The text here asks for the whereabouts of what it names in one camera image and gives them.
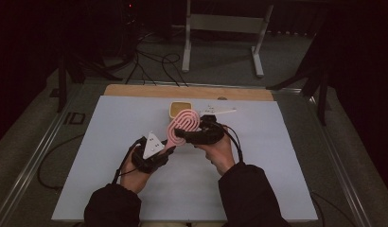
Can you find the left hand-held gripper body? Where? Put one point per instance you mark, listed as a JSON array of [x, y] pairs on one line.
[[152, 146]]

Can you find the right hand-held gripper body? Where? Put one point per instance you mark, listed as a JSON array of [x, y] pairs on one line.
[[208, 134]]

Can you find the pink hairbrush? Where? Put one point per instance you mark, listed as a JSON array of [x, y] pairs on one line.
[[185, 121]]

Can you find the beige square cup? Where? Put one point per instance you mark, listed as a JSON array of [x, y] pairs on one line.
[[175, 108]]

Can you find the person's right hand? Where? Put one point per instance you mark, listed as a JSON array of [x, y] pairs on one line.
[[220, 156]]

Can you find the person's left hand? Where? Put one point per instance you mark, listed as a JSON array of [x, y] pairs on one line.
[[133, 179]]

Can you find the pale blue table mat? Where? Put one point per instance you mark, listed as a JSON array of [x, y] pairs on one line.
[[261, 151]]

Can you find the black tripod stand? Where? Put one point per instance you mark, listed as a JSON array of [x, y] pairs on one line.
[[321, 91], [62, 85]]

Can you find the white metal stand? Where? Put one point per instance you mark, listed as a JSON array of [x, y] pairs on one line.
[[226, 23]]

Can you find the black square floor bracket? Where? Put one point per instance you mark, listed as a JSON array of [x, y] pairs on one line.
[[74, 118]]

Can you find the aluminium floor rail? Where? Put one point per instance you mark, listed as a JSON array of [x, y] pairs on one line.
[[28, 167], [340, 167]]

